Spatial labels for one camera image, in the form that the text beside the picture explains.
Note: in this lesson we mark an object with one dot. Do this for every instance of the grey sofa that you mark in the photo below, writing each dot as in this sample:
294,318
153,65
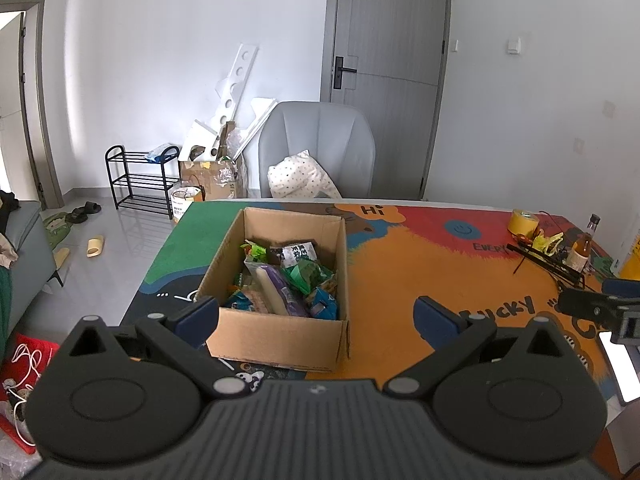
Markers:
30,255

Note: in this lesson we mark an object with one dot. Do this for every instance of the glass bottle with amber liquid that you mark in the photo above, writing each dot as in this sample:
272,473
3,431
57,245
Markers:
582,250

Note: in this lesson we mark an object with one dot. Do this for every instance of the yellow tape roll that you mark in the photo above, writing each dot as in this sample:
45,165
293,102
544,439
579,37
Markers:
524,222

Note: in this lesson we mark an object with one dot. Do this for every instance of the brown paper bag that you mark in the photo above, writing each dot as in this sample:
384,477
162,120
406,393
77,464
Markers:
210,180

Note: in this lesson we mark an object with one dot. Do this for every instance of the black shoe rack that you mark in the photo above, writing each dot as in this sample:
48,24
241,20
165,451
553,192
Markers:
140,180

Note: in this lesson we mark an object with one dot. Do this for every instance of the purple snack packet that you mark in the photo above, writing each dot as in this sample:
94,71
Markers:
277,290

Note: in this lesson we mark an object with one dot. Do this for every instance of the grey door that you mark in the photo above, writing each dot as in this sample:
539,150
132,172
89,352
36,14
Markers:
390,60

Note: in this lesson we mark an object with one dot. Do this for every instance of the white foam panel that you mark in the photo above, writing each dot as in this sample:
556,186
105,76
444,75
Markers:
257,120

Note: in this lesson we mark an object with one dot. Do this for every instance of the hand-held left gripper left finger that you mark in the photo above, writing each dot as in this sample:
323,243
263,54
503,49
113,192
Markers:
197,319

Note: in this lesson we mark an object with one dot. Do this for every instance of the grey door frame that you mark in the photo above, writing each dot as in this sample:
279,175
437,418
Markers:
47,110

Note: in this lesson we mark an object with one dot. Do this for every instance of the pair of dark slippers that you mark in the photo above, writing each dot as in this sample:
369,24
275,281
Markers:
82,212

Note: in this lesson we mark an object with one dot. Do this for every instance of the white foam block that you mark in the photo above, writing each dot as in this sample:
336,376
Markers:
197,140

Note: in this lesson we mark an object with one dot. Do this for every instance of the green floor mat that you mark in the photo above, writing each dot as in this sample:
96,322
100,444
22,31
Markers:
57,227

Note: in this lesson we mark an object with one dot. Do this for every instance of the long white foam board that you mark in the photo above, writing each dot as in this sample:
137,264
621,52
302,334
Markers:
237,85

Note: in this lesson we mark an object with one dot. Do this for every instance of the black and white snack packet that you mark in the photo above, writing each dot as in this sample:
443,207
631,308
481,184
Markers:
297,252

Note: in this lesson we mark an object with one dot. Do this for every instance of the white light switch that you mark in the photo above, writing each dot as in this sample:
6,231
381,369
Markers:
515,46

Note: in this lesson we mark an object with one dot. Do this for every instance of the colourful printed table mat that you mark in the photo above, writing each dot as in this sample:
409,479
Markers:
450,280

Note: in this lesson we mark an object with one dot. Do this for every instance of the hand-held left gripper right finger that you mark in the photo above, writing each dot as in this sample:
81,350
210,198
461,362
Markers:
436,319

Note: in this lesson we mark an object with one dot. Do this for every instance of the beige slipper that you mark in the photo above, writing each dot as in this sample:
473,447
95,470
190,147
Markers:
61,259
95,246

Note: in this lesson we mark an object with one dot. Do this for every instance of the grey upholstered chair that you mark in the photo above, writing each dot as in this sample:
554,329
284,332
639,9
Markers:
320,130

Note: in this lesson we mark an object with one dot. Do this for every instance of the large yellow bottle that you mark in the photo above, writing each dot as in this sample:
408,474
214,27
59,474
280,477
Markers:
631,255

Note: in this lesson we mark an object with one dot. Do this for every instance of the yellow plastic bag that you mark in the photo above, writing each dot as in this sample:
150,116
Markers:
547,244

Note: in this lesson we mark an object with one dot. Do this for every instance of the red basket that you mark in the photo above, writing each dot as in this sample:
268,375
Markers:
42,347

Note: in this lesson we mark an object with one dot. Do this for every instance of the white dotted pillow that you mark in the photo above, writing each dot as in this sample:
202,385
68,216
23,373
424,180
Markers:
300,177

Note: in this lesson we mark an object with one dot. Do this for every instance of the green flat object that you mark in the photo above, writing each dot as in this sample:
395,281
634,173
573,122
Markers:
602,264

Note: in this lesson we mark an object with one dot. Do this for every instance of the small blue snack packet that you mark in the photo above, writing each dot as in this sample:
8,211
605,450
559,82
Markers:
239,302

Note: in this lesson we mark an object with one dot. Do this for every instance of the blue item on rack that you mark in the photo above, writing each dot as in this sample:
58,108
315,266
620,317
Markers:
159,153

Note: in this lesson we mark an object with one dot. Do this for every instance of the green snack packet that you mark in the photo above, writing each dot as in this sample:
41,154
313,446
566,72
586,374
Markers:
307,275
255,250

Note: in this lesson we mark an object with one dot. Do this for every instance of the white bucket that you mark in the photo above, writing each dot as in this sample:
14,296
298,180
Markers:
186,202

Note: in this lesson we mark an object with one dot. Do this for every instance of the smartphone with lit screen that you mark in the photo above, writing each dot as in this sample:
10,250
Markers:
622,370

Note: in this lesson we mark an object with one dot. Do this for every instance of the dark cloth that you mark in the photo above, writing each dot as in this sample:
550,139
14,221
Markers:
9,210

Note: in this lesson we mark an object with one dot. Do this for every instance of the cardboard box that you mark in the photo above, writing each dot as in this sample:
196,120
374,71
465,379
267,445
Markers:
280,340

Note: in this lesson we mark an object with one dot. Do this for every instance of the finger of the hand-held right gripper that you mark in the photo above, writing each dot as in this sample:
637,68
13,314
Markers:
622,287
582,305

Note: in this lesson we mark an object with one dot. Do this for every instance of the green cloth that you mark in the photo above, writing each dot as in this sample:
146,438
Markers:
5,310

